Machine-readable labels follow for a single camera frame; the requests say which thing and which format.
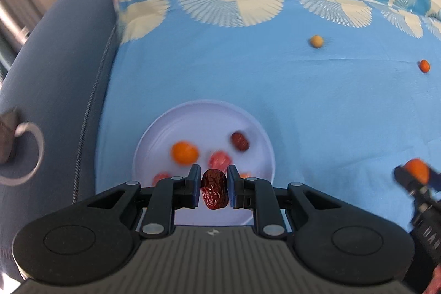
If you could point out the blue fan-print blanket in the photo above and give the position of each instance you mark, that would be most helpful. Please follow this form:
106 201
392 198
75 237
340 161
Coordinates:
310 108

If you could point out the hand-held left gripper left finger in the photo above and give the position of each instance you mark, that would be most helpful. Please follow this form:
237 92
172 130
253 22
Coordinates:
196 184

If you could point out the lavender plate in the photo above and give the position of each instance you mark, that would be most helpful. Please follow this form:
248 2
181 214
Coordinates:
199 121

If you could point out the pink lychee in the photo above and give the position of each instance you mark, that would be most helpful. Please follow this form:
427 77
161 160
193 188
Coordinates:
219 159
161 178

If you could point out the red jujube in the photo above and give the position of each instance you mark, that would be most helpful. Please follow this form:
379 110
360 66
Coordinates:
214 189
239 140

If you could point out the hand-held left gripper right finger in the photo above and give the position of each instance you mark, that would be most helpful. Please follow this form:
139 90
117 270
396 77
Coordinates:
232 187

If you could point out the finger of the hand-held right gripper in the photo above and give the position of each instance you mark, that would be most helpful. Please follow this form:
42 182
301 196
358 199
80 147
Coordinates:
405 177
434 182

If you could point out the tan longan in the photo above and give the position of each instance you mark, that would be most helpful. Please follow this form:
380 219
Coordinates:
316 41

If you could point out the blue sofa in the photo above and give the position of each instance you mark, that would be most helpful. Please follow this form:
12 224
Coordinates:
62 73

